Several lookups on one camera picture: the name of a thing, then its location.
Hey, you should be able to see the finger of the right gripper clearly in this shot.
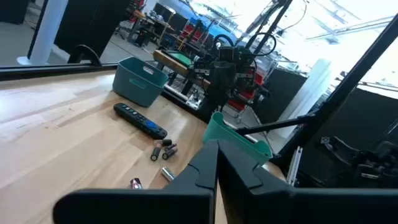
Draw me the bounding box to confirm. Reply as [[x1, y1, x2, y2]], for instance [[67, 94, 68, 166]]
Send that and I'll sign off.
[[210, 61, 224, 94], [223, 61, 237, 94]]

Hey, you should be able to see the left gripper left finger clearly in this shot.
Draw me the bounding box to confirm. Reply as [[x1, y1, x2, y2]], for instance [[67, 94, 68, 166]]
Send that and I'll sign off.
[[52, 139, 220, 224]]

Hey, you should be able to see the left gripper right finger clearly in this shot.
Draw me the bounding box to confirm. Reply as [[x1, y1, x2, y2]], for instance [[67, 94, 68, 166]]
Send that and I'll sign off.
[[217, 139, 398, 224]]

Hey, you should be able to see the green plastic bin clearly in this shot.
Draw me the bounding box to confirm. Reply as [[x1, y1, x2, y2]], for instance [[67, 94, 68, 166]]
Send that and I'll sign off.
[[203, 111, 274, 166]]

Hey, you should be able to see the silver battery with red print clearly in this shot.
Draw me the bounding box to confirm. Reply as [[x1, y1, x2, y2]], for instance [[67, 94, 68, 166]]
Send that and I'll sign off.
[[129, 177, 144, 190]]

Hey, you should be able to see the green mat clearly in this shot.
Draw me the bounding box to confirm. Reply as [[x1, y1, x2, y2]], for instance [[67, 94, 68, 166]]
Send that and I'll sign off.
[[167, 51, 193, 67]]

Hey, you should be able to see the red cart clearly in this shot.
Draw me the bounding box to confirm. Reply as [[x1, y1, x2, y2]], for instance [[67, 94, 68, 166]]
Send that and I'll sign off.
[[228, 70, 265, 113]]

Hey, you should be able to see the wooden desk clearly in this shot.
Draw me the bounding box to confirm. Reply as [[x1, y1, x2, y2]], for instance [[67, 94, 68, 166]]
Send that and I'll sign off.
[[152, 49, 212, 91]]

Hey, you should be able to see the silver aluminium extrusion bar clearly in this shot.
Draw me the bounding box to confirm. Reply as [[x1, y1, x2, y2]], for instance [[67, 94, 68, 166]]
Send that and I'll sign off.
[[285, 145, 303, 187]]

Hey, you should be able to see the black partition panel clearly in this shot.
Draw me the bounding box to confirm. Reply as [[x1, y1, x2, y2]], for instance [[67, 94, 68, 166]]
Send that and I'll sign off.
[[253, 67, 308, 125]]

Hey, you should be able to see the blue-grey plastic bin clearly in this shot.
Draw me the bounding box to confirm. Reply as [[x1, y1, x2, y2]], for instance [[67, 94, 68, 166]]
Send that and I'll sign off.
[[112, 56, 169, 108]]

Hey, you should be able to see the black remote control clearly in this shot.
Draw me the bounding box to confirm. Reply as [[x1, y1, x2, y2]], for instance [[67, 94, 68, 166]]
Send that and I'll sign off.
[[113, 102, 168, 140]]

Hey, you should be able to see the white partition panel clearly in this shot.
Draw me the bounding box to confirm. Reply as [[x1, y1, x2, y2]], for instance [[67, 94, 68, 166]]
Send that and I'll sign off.
[[275, 58, 332, 139]]

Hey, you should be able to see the black cabinet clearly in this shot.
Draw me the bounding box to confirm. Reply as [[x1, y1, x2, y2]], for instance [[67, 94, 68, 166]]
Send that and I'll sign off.
[[27, 0, 131, 60]]

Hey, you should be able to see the white pillar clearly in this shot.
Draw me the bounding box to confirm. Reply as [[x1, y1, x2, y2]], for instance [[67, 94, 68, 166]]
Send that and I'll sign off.
[[17, 0, 69, 66]]

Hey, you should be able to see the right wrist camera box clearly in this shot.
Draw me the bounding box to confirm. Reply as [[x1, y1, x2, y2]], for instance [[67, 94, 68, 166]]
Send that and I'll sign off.
[[218, 46, 234, 62]]

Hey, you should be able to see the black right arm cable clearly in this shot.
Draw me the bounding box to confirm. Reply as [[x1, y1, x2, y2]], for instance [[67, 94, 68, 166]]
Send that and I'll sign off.
[[213, 33, 234, 50], [247, 32, 277, 57]]

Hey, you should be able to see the black frame brace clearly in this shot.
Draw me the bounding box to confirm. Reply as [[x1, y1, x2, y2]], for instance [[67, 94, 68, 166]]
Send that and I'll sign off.
[[235, 114, 318, 136]]

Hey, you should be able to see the black frame post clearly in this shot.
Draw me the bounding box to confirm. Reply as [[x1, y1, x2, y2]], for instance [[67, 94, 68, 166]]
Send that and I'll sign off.
[[273, 14, 398, 166], [251, 0, 295, 55]]

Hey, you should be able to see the black curved cable loop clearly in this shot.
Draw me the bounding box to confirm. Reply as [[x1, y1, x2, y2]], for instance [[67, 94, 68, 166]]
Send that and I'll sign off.
[[67, 44, 103, 67]]

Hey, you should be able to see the black table edge rail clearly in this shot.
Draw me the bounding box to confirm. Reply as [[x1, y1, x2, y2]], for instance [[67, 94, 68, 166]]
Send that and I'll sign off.
[[0, 63, 119, 82]]

